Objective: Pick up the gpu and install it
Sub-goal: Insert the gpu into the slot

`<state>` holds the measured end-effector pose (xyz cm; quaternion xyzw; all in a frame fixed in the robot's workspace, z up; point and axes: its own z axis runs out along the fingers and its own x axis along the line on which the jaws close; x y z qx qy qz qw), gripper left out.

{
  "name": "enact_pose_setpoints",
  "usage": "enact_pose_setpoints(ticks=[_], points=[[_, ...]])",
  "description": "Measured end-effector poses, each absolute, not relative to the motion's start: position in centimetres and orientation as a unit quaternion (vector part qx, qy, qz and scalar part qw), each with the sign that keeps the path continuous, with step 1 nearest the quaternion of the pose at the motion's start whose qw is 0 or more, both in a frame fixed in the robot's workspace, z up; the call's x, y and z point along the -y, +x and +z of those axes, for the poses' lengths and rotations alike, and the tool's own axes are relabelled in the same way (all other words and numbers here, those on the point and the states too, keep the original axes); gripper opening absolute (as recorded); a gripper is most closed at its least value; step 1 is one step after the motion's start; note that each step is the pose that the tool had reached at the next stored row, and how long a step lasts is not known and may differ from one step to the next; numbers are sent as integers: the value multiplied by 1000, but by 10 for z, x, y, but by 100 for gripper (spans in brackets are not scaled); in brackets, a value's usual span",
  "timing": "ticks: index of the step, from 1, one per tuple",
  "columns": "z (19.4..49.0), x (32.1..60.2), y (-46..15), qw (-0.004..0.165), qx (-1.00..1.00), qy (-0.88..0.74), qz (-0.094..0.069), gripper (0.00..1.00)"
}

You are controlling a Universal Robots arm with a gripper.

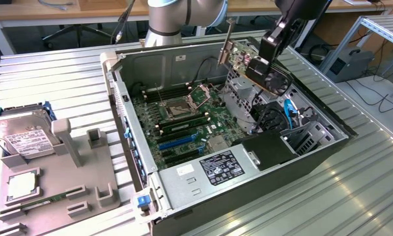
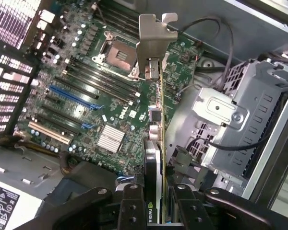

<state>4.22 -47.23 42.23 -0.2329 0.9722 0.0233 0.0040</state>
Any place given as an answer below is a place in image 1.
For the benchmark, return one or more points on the open dark PC case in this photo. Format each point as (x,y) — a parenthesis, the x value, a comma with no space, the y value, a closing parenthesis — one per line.
(282,177)

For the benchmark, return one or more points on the black plastic air shroud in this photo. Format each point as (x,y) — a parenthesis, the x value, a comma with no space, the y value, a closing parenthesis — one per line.
(266,150)

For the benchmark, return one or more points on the grey parts rack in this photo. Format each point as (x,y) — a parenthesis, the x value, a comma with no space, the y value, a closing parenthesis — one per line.
(52,177)

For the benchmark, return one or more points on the metal socket cover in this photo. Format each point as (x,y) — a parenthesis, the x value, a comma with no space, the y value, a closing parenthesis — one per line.
(202,94)

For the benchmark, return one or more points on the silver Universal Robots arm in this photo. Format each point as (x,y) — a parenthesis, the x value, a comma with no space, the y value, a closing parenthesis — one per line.
(183,14)

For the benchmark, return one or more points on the silver power supply unit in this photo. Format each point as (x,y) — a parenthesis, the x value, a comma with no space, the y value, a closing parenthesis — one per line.
(180,191)

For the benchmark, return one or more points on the silver CPU chip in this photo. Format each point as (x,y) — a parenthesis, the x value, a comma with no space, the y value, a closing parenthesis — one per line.
(22,184)

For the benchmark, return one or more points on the metal disk bay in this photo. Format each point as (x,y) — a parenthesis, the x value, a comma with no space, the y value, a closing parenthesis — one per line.
(311,137)

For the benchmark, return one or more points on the thin locking lever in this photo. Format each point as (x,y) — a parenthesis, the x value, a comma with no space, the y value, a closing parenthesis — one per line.
(160,94)

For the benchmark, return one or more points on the silver chipset heatsink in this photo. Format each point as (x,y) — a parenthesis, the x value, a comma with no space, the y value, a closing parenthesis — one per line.
(220,144)

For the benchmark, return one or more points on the black expansion slot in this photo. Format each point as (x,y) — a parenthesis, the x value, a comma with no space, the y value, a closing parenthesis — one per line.
(183,159)
(180,153)

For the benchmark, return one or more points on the long wooden desk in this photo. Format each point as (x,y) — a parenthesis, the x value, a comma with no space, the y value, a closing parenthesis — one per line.
(52,14)

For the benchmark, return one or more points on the black office chair base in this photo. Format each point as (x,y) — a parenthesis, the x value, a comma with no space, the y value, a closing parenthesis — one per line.
(252,19)
(79,32)

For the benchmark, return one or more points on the black RAM slot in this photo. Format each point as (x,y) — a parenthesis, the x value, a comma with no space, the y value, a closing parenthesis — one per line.
(166,89)
(168,96)

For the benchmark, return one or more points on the installed green RAM stick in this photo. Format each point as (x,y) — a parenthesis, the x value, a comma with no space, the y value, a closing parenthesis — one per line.
(183,126)

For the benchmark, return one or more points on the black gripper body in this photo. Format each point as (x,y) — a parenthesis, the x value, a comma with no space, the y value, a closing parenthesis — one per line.
(302,8)

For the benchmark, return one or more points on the perforated metal drive cage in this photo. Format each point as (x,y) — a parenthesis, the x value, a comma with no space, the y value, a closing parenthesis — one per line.
(243,103)

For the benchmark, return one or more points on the graphics card with black fan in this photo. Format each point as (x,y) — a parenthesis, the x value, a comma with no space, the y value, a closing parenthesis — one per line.
(279,81)

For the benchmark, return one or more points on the aluminium frame table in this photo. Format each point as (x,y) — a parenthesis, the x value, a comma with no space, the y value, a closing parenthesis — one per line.
(380,27)

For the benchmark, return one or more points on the blue case latch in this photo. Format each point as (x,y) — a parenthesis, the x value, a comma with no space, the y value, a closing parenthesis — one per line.
(143,200)

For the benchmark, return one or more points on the wooden desk with white leg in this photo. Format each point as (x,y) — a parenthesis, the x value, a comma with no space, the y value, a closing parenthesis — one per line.
(255,7)

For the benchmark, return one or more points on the CPU socket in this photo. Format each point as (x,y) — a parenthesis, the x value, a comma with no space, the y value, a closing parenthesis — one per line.
(176,110)

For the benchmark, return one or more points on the blue disk carrier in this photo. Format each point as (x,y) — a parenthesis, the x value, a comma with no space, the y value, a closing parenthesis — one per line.
(50,110)

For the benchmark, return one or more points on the green motherboard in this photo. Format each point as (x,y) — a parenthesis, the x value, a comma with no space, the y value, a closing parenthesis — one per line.
(216,127)

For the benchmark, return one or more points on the blue expansion slot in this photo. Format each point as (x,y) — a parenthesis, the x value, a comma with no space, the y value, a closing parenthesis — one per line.
(176,143)

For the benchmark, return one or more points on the silver hard disk drive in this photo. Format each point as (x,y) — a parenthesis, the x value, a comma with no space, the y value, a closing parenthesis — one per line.
(19,132)

